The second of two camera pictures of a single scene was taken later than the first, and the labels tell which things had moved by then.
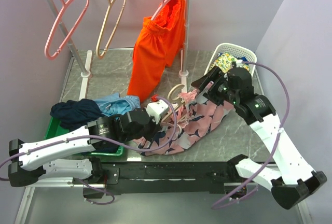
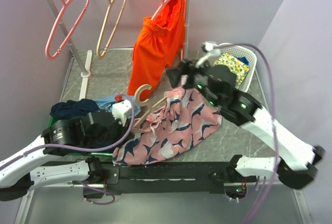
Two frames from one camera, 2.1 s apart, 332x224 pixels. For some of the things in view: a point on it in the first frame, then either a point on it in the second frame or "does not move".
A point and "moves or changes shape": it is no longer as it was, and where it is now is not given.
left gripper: x=155 y=128 to x=122 y=130
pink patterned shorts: x=191 y=125 moves or changes shape
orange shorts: x=155 y=49 does not move
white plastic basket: x=237 y=51 does not move
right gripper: x=217 y=76 to x=188 y=67
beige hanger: x=179 y=101 to x=147 y=103
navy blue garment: x=73 y=115 does not move
